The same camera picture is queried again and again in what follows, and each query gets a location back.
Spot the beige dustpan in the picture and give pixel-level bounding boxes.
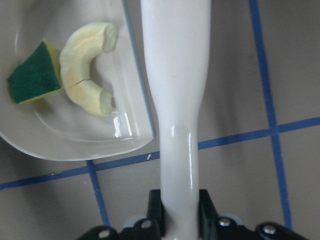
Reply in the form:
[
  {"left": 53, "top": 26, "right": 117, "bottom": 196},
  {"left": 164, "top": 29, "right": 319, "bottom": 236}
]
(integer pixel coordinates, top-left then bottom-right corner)
[{"left": 0, "top": 0, "right": 154, "bottom": 161}]

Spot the white hand brush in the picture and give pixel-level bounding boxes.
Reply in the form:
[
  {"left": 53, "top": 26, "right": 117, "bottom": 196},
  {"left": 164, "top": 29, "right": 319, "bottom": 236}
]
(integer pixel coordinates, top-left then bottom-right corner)
[{"left": 140, "top": 0, "right": 211, "bottom": 240}]

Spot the pale banana peel piece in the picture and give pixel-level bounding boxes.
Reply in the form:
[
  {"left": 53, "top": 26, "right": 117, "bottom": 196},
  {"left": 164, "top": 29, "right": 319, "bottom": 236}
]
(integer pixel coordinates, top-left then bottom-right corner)
[{"left": 59, "top": 21, "right": 118, "bottom": 117}]

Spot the green sponge piece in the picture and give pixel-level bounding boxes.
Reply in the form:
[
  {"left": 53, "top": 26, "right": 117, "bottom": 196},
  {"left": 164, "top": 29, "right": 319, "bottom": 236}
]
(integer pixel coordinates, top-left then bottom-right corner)
[{"left": 7, "top": 40, "right": 62, "bottom": 104}]

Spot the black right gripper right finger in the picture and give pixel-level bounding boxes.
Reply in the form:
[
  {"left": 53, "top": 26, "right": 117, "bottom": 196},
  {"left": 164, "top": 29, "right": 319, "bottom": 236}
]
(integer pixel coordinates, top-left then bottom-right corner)
[{"left": 198, "top": 189, "right": 218, "bottom": 240}]

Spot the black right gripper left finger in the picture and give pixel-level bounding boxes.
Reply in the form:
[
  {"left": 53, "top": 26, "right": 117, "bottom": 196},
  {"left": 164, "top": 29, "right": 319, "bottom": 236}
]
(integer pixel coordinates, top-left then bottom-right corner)
[{"left": 146, "top": 189, "right": 166, "bottom": 237}]

